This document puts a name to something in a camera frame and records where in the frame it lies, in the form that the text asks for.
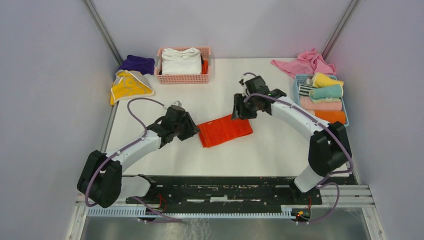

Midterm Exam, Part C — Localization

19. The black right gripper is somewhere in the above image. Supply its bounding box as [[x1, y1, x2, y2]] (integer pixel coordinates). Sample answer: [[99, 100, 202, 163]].
[[229, 93, 257, 121]]

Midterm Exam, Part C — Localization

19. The orange red towel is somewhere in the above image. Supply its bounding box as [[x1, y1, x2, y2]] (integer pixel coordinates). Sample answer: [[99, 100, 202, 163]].
[[197, 115, 253, 148]]

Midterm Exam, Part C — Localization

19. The yellow green teal towel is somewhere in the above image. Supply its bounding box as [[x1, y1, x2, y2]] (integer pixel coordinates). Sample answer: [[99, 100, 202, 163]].
[[309, 84, 344, 104]]

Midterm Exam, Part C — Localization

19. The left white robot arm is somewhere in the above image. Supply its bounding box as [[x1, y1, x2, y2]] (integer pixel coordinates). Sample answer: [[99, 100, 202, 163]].
[[76, 105, 200, 208]]

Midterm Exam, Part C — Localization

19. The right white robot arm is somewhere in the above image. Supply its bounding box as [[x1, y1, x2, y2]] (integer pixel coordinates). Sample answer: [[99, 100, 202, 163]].
[[231, 72, 353, 204]]

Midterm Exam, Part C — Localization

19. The orange cloth in pink basket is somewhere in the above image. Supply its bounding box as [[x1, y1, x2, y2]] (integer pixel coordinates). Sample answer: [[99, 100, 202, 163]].
[[201, 59, 209, 75]]

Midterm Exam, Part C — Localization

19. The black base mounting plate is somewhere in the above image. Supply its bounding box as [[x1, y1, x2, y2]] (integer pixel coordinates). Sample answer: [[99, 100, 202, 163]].
[[122, 175, 323, 214]]

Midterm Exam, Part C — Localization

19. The blue perforated basket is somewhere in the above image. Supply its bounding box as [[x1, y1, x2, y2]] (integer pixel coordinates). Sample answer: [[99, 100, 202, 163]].
[[292, 74, 350, 128]]

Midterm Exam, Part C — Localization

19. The rolled striped towel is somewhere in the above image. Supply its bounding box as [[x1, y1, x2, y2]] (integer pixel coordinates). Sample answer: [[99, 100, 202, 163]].
[[298, 84, 314, 97]]

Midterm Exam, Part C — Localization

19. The pink perforated basket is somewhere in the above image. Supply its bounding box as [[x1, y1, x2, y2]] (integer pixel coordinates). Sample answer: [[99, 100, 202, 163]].
[[154, 46, 212, 85]]

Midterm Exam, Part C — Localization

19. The white folded cloth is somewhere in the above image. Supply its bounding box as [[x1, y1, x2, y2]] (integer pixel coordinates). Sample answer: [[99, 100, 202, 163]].
[[161, 47, 202, 75]]

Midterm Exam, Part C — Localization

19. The purple cloth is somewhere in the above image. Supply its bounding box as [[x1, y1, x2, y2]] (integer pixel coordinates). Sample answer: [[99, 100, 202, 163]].
[[118, 54, 155, 75]]

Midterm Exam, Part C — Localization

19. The rolled yellow towel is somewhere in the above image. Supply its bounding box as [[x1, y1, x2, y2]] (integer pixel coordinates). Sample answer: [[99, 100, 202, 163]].
[[311, 72, 344, 88]]

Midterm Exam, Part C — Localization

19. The pink crumpled towel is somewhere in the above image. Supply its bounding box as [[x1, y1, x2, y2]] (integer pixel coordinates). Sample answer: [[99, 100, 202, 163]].
[[270, 48, 337, 78]]

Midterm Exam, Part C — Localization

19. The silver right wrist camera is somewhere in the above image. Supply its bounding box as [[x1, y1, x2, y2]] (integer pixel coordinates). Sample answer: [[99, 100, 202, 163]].
[[239, 78, 249, 97]]

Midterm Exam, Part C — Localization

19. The white slotted cable duct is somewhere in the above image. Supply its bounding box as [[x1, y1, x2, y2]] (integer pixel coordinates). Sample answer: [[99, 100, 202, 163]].
[[86, 206, 299, 220]]

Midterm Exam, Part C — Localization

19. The aluminium corner rail right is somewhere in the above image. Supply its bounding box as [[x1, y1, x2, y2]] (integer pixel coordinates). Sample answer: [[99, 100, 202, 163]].
[[321, 0, 361, 60]]

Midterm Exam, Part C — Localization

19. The aluminium corner rail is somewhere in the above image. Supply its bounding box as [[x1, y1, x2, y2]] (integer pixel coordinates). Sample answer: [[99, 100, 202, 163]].
[[321, 0, 361, 60], [82, 0, 123, 65]]

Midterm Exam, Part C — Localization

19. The aluminium corner rail left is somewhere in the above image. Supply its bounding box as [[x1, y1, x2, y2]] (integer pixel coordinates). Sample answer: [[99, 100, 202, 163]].
[[82, 0, 123, 65]]

